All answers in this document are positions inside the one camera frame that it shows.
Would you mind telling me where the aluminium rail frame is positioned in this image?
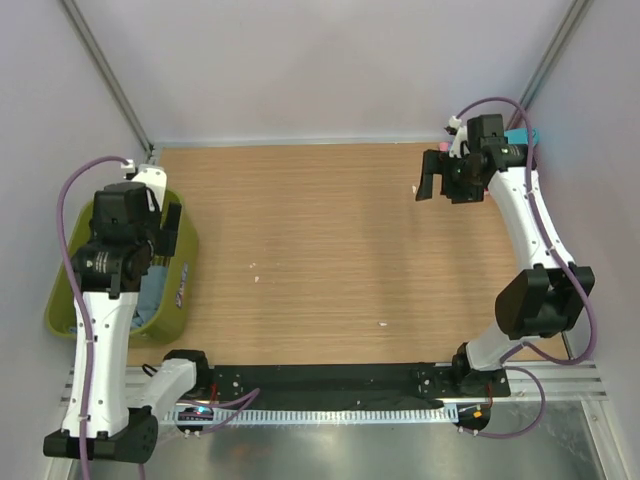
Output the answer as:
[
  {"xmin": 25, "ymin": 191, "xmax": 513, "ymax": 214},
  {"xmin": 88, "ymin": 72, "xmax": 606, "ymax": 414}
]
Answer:
[{"xmin": 59, "ymin": 360, "xmax": 609, "ymax": 407}]

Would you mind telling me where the green plastic basket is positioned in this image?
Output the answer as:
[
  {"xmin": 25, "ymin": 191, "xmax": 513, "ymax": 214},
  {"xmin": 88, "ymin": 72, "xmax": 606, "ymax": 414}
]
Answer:
[{"xmin": 44, "ymin": 189, "xmax": 199, "ymax": 348}]

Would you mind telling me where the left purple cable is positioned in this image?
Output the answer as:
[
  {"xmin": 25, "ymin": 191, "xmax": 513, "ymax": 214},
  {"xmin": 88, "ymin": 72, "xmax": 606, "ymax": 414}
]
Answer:
[{"xmin": 55, "ymin": 155, "xmax": 146, "ymax": 480}]

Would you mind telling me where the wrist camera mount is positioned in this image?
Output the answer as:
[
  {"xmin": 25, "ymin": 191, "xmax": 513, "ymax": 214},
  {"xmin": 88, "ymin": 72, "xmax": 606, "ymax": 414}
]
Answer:
[
  {"xmin": 445, "ymin": 115, "xmax": 468, "ymax": 156},
  {"xmin": 121, "ymin": 159, "xmax": 168, "ymax": 212}
]

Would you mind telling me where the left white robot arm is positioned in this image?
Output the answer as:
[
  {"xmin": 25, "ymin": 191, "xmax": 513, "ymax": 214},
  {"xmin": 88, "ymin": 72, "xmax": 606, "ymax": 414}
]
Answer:
[{"xmin": 43, "ymin": 165, "xmax": 212, "ymax": 464}]

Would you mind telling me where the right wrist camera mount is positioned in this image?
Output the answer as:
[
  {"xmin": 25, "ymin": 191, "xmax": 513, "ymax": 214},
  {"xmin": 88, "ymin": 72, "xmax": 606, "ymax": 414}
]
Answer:
[{"xmin": 445, "ymin": 115, "xmax": 468, "ymax": 156}]

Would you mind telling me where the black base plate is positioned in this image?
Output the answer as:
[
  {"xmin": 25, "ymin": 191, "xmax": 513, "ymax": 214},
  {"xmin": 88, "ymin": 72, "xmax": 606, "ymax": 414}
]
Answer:
[{"xmin": 210, "ymin": 362, "xmax": 511, "ymax": 402}]

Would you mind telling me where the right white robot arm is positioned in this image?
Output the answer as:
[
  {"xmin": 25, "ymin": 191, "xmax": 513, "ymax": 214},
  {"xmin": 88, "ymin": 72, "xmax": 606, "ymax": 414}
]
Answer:
[{"xmin": 415, "ymin": 114, "xmax": 595, "ymax": 396}]

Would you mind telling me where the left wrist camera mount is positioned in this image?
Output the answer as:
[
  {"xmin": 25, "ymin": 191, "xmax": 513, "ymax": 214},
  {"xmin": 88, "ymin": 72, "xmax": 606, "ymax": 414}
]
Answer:
[{"xmin": 121, "ymin": 159, "xmax": 168, "ymax": 212}]

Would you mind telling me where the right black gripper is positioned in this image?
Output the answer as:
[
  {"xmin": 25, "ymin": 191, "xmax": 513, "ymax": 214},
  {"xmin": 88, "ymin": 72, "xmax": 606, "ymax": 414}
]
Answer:
[{"xmin": 416, "ymin": 150, "xmax": 484, "ymax": 205}]

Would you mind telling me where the folded cyan t-shirt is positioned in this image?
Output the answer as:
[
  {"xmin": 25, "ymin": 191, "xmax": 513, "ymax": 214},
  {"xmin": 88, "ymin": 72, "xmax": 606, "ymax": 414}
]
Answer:
[{"xmin": 505, "ymin": 128, "xmax": 539, "ymax": 148}]

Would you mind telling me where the grey-blue t-shirt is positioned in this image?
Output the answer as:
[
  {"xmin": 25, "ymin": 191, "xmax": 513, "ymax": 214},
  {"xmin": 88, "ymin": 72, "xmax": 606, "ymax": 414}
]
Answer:
[{"xmin": 130, "ymin": 265, "xmax": 169, "ymax": 332}]

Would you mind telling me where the white slotted cable duct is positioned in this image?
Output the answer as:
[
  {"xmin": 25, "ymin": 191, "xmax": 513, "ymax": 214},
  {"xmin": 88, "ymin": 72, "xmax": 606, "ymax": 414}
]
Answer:
[{"xmin": 161, "ymin": 404, "xmax": 458, "ymax": 427}]

